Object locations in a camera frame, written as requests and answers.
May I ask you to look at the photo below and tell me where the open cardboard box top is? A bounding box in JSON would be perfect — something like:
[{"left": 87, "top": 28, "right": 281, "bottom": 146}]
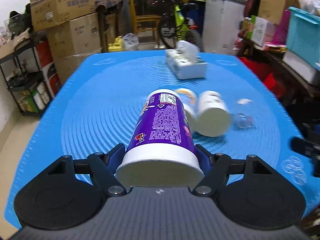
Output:
[{"left": 30, "top": 0, "right": 95, "bottom": 31}]

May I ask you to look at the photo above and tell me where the white ink-print paper cup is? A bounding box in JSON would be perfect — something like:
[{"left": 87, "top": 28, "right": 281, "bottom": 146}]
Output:
[{"left": 195, "top": 90, "right": 231, "bottom": 138}]

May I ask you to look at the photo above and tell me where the white chest freezer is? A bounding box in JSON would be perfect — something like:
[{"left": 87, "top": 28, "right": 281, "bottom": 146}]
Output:
[{"left": 202, "top": 0, "right": 246, "bottom": 55}]

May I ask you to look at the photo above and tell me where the green white product box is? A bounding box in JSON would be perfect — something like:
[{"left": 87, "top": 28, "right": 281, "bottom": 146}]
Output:
[{"left": 249, "top": 16, "right": 268, "bottom": 47}]

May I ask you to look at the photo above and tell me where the black metal shelf rack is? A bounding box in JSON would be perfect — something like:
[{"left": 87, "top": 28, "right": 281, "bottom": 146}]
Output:
[{"left": 1, "top": 37, "right": 61, "bottom": 117}]

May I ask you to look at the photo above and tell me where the black green bicycle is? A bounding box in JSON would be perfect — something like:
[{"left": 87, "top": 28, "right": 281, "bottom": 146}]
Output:
[{"left": 150, "top": 0, "right": 204, "bottom": 52}]

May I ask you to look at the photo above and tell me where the teal plastic storage bin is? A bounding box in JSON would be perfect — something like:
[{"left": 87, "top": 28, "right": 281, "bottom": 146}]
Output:
[{"left": 286, "top": 7, "right": 320, "bottom": 70}]

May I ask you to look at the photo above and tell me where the red gift box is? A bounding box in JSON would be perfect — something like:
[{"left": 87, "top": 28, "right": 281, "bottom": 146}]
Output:
[{"left": 239, "top": 57, "right": 286, "bottom": 99}]

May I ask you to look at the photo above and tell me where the blue silicone mat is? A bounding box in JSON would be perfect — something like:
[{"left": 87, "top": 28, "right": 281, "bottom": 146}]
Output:
[{"left": 4, "top": 50, "right": 319, "bottom": 228}]

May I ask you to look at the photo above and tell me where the large cardboard box lower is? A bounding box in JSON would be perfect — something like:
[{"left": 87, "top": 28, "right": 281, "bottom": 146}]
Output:
[{"left": 46, "top": 13, "right": 102, "bottom": 84}]

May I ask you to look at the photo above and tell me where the white tissue box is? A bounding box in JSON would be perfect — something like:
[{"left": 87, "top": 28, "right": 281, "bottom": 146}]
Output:
[{"left": 165, "top": 40, "right": 208, "bottom": 80}]

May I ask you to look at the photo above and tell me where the clear plastic dome cup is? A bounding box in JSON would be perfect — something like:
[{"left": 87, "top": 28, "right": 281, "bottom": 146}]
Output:
[{"left": 232, "top": 98, "right": 254, "bottom": 129}]

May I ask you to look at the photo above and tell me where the wooden chair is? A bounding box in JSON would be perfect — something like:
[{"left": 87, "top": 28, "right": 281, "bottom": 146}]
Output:
[{"left": 128, "top": 0, "right": 161, "bottom": 45}]

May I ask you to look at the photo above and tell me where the purple paper cup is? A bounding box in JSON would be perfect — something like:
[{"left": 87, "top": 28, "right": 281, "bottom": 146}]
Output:
[{"left": 115, "top": 89, "right": 204, "bottom": 189}]

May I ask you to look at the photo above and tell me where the blue cartoon paper cup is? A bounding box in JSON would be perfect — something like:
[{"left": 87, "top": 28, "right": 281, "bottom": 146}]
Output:
[{"left": 175, "top": 88, "right": 197, "bottom": 133}]

